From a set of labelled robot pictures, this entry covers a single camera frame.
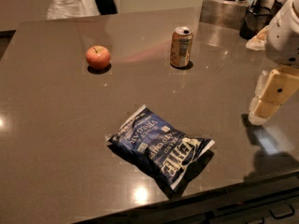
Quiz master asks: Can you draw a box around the blue chip bag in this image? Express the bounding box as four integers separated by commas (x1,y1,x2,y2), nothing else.
106,105,215,191

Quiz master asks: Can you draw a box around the black drawer handle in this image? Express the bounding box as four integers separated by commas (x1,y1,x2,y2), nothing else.
269,204,295,220

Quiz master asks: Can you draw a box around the orange soda can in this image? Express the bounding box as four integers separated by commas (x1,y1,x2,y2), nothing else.
170,26,193,68

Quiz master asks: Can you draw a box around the white plastic bag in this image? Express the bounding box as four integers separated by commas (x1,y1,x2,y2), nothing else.
47,0,100,20

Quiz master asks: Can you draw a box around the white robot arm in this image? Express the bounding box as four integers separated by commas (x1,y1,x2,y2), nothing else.
249,0,299,126

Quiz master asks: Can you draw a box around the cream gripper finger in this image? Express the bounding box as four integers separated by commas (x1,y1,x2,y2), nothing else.
249,65,299,125
255,70,269,97

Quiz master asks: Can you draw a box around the black mesh cup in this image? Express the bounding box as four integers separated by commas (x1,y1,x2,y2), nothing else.
239,6,270,39

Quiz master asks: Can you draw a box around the red apple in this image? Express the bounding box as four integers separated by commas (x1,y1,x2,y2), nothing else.
85,46,110,70

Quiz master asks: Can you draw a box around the steel counter box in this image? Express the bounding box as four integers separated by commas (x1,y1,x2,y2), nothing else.
199,0,246,30

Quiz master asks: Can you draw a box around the white napkin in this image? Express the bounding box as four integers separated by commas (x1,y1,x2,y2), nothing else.
246,26,268,51

